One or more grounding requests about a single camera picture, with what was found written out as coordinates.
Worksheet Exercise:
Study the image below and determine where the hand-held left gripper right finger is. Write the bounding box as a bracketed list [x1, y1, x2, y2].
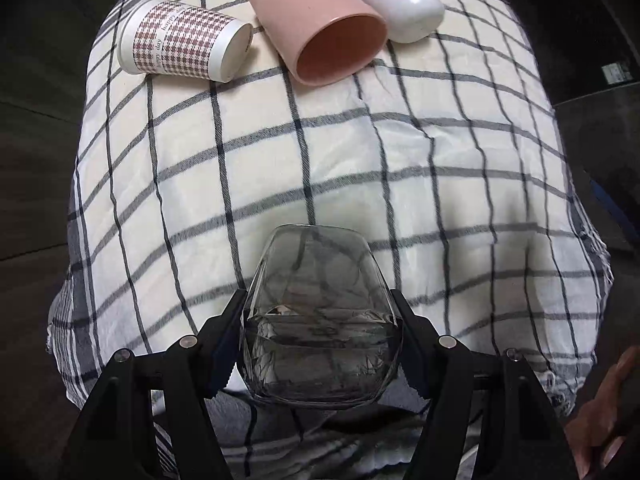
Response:
[390, 287, 577, 480]

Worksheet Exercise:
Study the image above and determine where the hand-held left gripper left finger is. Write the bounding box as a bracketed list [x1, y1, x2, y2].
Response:
[57, 288, 248, 480]

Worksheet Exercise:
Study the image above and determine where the clear glass cup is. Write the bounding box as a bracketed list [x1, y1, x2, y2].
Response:
[239, 225, 404, 406]

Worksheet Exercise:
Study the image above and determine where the houndstooth paper cup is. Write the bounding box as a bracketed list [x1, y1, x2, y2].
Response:
[117, 0, 254, 83]

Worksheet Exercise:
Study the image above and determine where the pink plastic cup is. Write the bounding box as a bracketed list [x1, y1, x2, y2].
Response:
[247, 0, 389, 86]

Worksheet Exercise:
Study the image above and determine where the white ceramic cup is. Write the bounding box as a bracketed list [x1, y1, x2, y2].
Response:
[347, 0, 446, 44]

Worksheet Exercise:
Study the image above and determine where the person's right hand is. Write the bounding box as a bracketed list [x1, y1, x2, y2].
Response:
[565, 345, 640, 480]

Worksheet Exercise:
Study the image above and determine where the checked white cloth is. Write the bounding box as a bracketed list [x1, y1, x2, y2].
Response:
[45, 0, 617, 480]

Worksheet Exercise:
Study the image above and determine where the blue strap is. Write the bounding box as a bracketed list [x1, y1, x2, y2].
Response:
[589, 179, 632, 241]

